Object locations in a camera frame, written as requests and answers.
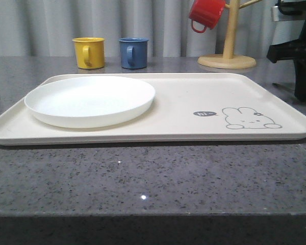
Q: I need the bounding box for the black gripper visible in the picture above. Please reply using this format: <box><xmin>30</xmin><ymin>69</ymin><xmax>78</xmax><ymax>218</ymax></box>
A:
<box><xmin>267</xmin><ymin>1</ymin><xmax>306</xmax><ymax>102</ymax></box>

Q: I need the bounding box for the white round plate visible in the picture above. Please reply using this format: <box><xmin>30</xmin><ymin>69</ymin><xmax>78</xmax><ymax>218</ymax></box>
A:
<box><xmin>24</xmin><ymin>76</ymin><xmax>156</xmax><ymax>129</ymax></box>

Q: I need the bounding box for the silver fork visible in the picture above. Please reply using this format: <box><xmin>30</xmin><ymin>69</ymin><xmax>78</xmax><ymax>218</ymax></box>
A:
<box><xmin>272</xmin><ymin>83</ymin><xmax>294</xmax><ymax>93</ymax></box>

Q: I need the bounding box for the wooden mug tree stand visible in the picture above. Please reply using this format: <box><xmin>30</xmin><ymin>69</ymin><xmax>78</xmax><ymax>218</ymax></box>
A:
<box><xmin>197</xmin><ymin>0</ymin><xmax>261</xmax><ymax>69</ymax></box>

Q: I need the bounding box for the red mug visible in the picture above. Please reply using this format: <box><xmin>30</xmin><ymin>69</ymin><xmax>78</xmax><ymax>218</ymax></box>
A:
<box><xmin>189</xmin><ymin>0</ymin><xmax>226</xmax><ymax>33</ymax></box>

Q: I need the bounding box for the cream rabbit tray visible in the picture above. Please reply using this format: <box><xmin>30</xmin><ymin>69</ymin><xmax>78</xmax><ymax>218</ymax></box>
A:
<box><xmin>0</xmin><ymin>73</ymin><xmax>306</xmax><ymax>145</ymax></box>

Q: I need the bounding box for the blue mug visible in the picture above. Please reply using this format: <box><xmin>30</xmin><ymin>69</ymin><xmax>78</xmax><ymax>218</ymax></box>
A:
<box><xmin>119</xmin><ymin>37</ymin><xmax>148</xmax><ymax>69</ymax></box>

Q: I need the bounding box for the yellow mug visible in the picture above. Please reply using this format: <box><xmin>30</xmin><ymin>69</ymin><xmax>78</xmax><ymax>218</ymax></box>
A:
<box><xmin>72</xmin><ymin>37</ymin><xmax>105</xmax><ymax>69</ymax></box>

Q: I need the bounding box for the grey curtain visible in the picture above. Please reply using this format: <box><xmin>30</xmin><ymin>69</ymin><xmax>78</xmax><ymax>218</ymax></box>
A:
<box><xmin>0</xmin><ymin>0</ymin><xmax>306</xmax><ymax>58</ymax></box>

